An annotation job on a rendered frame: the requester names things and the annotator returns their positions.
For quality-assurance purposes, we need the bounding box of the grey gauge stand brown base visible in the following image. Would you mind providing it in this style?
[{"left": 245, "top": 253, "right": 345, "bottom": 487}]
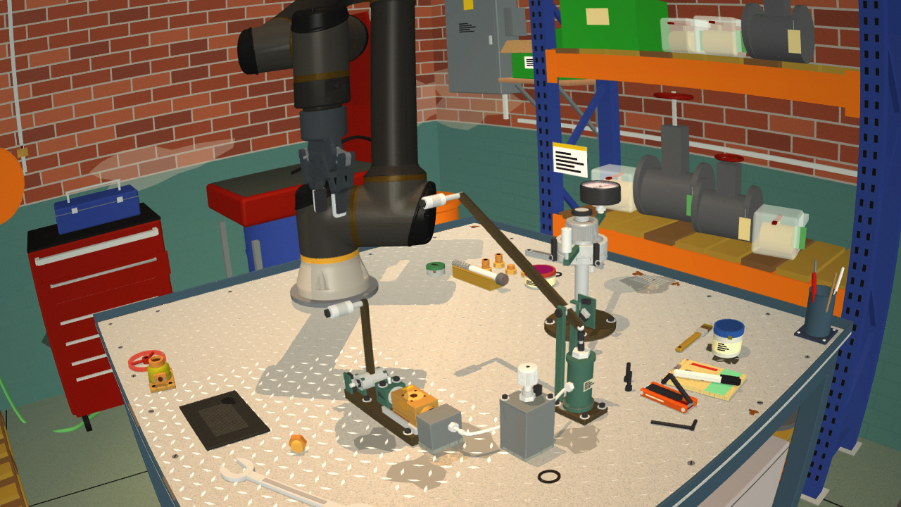
[{"left": 543, "top": 261, "right": 618, "bottom": 344}]

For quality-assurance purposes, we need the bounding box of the white wall pipe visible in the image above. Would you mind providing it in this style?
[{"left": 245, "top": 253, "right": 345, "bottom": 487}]
[{"left": 517, "top": 116, "right": 861, "bottom": 178}]

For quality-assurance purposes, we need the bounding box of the white black marker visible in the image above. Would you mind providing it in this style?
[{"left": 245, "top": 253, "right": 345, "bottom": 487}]
[{"left": 691, "top": 368, "right": 743, "bottom": 387}]

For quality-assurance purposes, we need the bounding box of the black square mat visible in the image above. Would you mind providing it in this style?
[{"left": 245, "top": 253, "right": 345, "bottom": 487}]
[{"left": 179, "top": 390, "right": 272, "bottom": 452}]

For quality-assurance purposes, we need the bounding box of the blue toolbox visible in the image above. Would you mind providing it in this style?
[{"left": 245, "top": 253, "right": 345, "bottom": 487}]
[{"left": 53, "top": 179, "right": 142, "bottom": 236}]

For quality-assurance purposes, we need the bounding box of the yellow valve red handwheel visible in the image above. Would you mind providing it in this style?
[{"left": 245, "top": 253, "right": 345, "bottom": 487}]
[{"left": 127, "top": 349, "right": 177, "bottom": 394}]

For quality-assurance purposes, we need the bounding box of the dark blue pen holder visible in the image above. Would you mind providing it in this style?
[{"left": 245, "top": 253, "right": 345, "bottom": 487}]
[{"left": 794, "top": 259, "right": 846, "bottom": 345}]

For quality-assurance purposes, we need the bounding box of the green box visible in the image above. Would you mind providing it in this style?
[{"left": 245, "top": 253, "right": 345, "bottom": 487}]
[{"left": 555, "top": 0, "right": 669, "bottom": 55}]

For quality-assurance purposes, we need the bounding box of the grey bleed block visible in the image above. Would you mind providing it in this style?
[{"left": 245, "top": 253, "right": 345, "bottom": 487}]
[{"left": 499, "top": 389, "right": 557, "bottom": 461}]

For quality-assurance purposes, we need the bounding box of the grey electrical cabinet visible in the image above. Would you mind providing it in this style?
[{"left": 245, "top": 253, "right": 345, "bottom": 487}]
[{"left": 444, "top": 0, "right": 527, "bottom": 96}]

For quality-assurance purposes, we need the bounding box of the green hand pump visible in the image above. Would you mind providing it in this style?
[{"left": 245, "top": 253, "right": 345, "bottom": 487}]
[{"left": 553, "top": 296, "right": 609, "bottom": 425}]

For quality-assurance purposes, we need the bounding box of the wooden clipboard with papers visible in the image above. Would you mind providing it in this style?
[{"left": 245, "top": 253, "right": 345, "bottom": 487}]
[{"left": 671, "top": 358, "right": 748, "bottom": 403}]

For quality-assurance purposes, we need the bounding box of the grey metal grate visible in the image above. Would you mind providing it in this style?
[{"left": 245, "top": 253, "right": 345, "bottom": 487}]
[{"left": 620, "top": 273, "right": 677, "bottom": 294}]

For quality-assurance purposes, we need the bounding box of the translucent storage box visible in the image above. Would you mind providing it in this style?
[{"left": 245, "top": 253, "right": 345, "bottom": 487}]
[
  {"left": 660, "top": 17, "right": 705, "bottom": 55},
  {"left": 750, "top": 204, "right": 810, "bottom": 261},
  {"left": 693, "top": 15, "right": 748, "bottom": 58},
  {"left": 590, "top": 163, "right": 638, "bottom": 213}
]

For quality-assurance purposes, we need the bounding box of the wooden pallet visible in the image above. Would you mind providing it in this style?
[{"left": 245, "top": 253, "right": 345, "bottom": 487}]
[{"left": 0, "top": 407, "right": 30, "bottom": 507}]

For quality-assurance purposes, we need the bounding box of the dark grey pipe valve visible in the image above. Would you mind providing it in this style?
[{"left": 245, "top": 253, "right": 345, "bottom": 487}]
[{"left": 741, "top": 0, "right": 817, "bottom": 65}]

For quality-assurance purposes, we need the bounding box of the brown clamp lever white grip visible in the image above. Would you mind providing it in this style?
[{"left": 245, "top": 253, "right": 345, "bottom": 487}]
[{"left": 325, "top": 299, "right": 378, "bottom": 375}]

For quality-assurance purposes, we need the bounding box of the orange black folding tool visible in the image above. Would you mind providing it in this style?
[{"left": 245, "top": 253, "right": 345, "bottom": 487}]
[{"left": 640, "top": 373, "right": 698, "bottom": 414}]

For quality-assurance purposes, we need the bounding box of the green hose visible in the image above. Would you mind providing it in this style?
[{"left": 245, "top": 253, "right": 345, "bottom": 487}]
[{"left": 0, "top": 373, "right": 101, "bottom": 434}]

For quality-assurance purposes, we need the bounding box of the grey seal block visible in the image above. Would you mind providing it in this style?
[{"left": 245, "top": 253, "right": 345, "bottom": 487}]
[{"left": 416, "top": 403, "right": 464, "bottom": 453}]

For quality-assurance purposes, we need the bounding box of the white under-bench cabinet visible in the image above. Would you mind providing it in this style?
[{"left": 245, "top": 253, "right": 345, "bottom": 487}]
[{"left": 693, "top": 435, "right": 800, "bottom": 507}]

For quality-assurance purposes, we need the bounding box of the white open-end wrench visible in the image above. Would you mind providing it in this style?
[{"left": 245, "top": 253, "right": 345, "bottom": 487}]
[{"left": 219, "top": 458, "right": 335, "bottom": 507}]

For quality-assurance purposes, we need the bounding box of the brown pump lever white grip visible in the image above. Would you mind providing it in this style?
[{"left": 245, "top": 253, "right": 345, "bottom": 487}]
[{"left": 421, "top": 192, "right": 586, "bottom": 330}]

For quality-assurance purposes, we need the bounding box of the white jar blue lid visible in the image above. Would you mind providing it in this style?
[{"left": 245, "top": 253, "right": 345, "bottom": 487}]
[{"left": 712, "top": 318, "right": 746, "bottom": 361}]

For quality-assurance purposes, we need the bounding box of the red blue machine table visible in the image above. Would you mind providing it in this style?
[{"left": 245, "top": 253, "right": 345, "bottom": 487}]
[{"left": 206, "top": 161, "right": 371, "bottom": 277}]

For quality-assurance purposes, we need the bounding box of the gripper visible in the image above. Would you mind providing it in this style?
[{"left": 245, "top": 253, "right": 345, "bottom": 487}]
[{"left": 298, "top": 106, "right": 355, "bottom": 218}]

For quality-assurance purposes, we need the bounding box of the yellow handled brush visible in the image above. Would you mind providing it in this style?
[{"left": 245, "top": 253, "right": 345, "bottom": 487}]
[{"left": 675, "top": 323, "right": 714, "bottom": 353}]

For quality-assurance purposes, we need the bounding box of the white paper sign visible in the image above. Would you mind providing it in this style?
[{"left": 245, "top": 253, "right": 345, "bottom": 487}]
[{"left": 552, "top": 142, "right": 589, "bottom": 180}]

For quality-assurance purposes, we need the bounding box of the orange round object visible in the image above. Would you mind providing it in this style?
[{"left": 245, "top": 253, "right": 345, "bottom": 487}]
[{"left": 0, "top": 146, "right": 26, "bottom": 227}]

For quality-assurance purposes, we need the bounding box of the grey gate valve red handwheel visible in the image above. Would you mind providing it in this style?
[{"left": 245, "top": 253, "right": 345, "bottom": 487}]
[
  {"left": 632, "top": 92, "right": 716, "bottom": 225},
  {"left": 691, "top": 153, "right": 764, "bottom": 242}
]

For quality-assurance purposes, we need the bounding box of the red wall panel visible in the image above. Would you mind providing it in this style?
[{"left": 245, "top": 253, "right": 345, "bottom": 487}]
[{"left": 344, "top": 7, "right": 374, "bottom": 168}]

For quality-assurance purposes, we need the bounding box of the wall shelf with green box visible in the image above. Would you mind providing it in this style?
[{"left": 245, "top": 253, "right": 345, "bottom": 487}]
[{"left": 498, "top": 39, "right": 558, "bottom": 122}]

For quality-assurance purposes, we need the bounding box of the round tin red lid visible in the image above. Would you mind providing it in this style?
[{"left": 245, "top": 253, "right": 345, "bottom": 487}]
[{"left": 524, "top": 264, "right": 562, "bottom": 289}]

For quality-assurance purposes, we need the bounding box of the black round pressure gauge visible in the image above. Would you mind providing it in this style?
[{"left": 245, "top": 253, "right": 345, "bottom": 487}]
[{"left": 580, "top": 180, "right": 622, "bottom": 213}]

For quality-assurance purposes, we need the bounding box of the orange valve body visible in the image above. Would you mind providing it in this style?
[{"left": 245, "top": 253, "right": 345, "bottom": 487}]
[{"left": 391, "top": 385, "right": 439, "bottom": 425}]

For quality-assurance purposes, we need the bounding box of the blue orange shelf rack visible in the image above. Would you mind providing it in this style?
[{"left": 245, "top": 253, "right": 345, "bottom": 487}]
[{"left": 528, "top": 0, "right": 901, "bottom": 502}]

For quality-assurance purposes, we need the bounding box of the red tool cabinet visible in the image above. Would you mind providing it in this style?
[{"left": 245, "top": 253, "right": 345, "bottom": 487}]
[{"left": 26, "top": 203, "right": 174, "bottom": 418}]

